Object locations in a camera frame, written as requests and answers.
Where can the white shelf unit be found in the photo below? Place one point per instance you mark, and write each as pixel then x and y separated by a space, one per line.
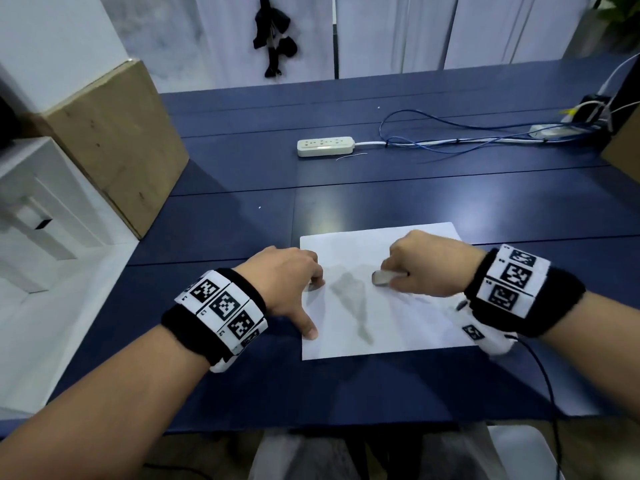
pixel 35 214

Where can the white stool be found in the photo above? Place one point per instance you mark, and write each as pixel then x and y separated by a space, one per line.
pixel 525 452

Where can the person's right hand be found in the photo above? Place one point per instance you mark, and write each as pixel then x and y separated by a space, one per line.
pixel 430 264

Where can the person's left thumb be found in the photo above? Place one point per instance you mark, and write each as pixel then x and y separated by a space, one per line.
pixel 304 322

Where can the white power adapter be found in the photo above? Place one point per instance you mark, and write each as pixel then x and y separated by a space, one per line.
pixel 546 131

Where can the wooden box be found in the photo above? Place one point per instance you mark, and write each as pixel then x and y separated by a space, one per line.
pixel 115 149

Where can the person's left hand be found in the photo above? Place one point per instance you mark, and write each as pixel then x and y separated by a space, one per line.
pixel 280 279

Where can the person's right forearm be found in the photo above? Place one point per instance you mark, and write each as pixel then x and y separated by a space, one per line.
pixel 600 339

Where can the white paper sheet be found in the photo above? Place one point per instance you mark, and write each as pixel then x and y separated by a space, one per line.
pixel 350 319

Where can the person's left forearm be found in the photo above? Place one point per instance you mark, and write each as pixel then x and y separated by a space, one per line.
pixel 100 409

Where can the brown cardboard box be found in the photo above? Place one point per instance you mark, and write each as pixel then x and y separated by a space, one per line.
pixel 625 147

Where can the white power strip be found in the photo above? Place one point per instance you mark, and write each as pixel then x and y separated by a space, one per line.
pixel 325 146

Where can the black electronic device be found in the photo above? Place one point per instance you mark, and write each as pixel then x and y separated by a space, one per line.
pixel 592 112

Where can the person's right fingers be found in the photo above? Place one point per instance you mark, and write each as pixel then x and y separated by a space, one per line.
pixel 395 262

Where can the black hanging cloth object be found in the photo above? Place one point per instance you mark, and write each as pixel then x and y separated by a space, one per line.
pixel 272 29

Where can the small grey eraser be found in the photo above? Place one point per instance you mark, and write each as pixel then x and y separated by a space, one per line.
pixel 381 278

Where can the black wristband with marker tiles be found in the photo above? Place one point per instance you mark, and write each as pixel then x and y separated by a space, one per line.
pixel 220 314
pixel 515 289

